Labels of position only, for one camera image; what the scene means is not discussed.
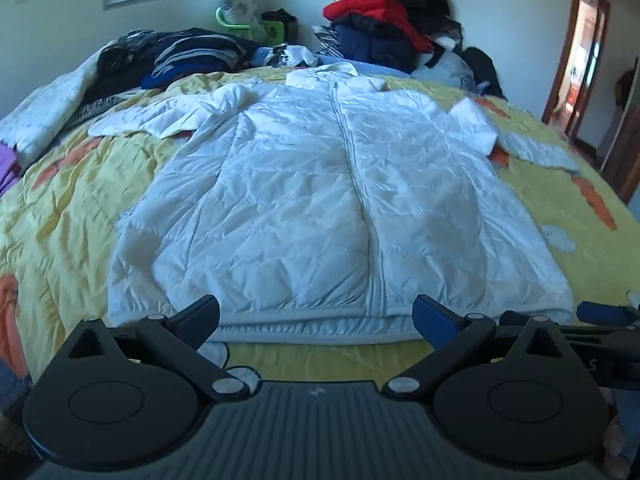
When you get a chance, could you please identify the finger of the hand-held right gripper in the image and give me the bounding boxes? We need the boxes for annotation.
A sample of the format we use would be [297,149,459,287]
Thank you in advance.
[577,301,640,330]

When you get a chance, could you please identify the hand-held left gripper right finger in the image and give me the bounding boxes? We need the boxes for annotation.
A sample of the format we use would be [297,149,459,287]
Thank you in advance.
[382,294,583,402]

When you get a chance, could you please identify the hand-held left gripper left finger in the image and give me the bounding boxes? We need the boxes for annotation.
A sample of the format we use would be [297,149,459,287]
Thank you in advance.
[62,295,251,402]

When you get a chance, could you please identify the white puffer jacket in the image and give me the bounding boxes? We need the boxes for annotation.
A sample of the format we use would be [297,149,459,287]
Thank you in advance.
[89,62,582,347]

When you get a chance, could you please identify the pile of dark striped clothes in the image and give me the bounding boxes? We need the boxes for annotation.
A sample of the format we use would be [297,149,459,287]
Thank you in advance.
[82,29,261,107]

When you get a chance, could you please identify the small patterned white clothes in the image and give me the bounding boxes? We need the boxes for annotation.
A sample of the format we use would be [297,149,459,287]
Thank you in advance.
[254,44,321,68]

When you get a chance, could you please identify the yellow printed blanket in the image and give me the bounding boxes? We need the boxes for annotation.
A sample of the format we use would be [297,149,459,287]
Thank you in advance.
[0,57,640,387]

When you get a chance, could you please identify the wooden door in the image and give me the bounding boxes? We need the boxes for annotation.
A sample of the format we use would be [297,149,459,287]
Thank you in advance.
[600,55,640,206]

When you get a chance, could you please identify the blue folded cloth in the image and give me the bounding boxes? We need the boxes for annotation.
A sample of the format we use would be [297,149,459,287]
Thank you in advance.
[141,67,202,92]

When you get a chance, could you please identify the purple cloth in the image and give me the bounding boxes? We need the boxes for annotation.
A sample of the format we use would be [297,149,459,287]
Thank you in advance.
[0,142,23,196]

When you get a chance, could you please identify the grey white bag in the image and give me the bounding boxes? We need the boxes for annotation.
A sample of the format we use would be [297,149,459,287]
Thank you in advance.
[412,50,482,94]

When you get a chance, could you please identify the black cloth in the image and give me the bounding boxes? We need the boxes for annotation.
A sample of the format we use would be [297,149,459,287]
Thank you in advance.
[462,47,507,100]

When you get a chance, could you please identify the light blue cloth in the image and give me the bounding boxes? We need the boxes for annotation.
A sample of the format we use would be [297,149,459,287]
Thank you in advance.
[345,59,412,79]

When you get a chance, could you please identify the white quilt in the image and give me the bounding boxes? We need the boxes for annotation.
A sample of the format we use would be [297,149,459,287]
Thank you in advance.
[0,52,112,158]

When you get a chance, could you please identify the navy jacket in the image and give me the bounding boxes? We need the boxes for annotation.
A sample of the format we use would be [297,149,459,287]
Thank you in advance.
[332,13,427,74]

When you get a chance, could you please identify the green plastic chair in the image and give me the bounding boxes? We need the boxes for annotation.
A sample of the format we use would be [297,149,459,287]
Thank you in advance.
[215,6,251,37]

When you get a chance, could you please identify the green box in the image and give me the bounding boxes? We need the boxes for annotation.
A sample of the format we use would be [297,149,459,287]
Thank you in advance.
[262,20,287,45]

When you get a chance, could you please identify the red jacket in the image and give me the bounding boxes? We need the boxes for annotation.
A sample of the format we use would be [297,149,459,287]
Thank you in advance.
[323,0,435,54]

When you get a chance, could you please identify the wooden door frame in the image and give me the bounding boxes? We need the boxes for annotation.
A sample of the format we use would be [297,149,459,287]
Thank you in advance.
[542,0,612,137]

